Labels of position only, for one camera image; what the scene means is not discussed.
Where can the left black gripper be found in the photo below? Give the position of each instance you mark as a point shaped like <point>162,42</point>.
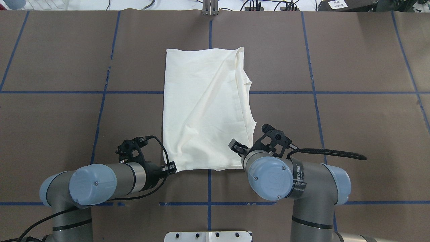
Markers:
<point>153,171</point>

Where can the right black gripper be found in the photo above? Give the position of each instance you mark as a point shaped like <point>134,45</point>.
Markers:
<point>237,146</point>

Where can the cream long-sleeve cat shirt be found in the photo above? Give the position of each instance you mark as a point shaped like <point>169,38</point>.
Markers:
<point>205,106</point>

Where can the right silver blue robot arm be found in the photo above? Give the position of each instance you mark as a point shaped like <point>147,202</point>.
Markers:
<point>316,189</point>

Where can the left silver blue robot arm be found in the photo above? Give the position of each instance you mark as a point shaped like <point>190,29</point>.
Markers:
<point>71,194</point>

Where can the blue plastic cup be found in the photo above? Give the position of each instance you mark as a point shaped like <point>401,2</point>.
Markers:
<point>15,4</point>

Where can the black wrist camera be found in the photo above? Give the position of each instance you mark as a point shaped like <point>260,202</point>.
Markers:
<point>130,150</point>
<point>273,141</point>

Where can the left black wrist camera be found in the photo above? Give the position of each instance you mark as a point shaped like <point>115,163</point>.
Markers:
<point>130,150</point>

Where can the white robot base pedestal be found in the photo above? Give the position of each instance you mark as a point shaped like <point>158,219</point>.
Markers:
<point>209,236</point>

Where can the aluminium frame post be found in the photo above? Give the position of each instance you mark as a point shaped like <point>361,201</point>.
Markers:
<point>210,7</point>

